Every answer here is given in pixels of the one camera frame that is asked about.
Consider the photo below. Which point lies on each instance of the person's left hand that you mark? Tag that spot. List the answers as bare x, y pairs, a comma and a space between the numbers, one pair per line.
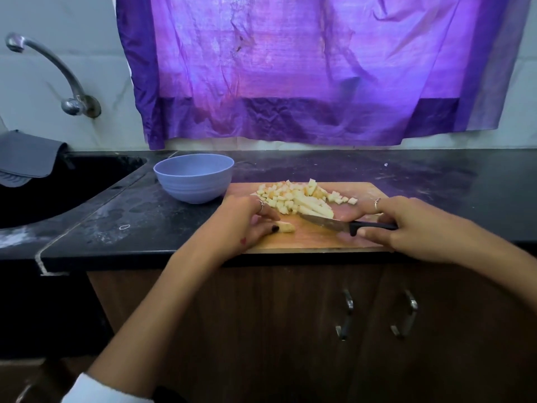
231, 229

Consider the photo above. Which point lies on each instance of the person's right hand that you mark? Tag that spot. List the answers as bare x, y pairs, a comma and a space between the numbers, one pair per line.
419, 230

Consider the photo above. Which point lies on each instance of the tan potato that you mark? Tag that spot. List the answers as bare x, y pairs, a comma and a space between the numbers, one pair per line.
285, 226

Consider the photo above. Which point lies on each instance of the blue bowl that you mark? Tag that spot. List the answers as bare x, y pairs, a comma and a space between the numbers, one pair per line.
194, 178

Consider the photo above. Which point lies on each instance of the pile of diced potato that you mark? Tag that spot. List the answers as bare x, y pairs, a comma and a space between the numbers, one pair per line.
298, 195

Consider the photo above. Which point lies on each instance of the person's right forearm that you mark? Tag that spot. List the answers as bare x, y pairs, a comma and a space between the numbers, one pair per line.
503, 264

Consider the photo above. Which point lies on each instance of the wooden cutting board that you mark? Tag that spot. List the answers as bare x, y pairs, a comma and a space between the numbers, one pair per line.
319, 235

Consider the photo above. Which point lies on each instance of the white rubber band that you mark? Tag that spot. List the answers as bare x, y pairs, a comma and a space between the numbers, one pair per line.
121, 226

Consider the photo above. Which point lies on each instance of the dark sink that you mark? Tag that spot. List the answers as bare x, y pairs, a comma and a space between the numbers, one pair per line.
63, 189

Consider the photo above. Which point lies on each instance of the purple cloth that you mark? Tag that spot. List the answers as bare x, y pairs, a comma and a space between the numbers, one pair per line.
319, 63

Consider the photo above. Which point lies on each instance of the metal faucet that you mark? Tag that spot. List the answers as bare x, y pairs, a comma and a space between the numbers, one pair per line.
80, 105

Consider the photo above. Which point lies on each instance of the grey cloth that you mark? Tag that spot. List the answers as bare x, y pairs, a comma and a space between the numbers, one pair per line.
29, 157

